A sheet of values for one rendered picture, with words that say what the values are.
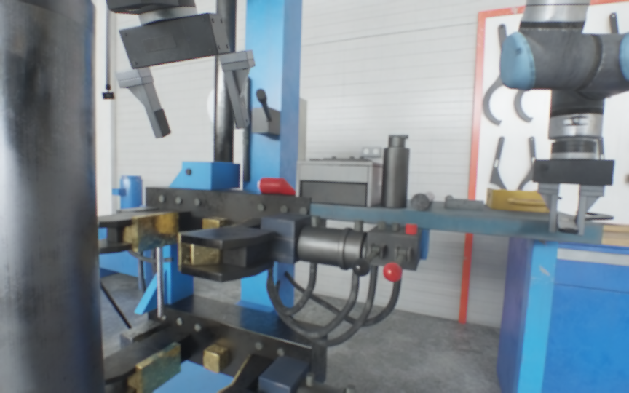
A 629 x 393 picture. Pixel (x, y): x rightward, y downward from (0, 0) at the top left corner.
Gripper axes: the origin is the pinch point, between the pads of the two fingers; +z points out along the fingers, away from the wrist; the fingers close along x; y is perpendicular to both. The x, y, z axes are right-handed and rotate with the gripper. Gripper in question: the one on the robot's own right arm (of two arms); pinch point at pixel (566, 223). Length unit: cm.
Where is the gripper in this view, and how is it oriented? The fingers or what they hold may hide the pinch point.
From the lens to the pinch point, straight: 81.5
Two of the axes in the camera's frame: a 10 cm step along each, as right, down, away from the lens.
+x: 7.9, 0.7, -6.1
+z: -0.3, 10.0, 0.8
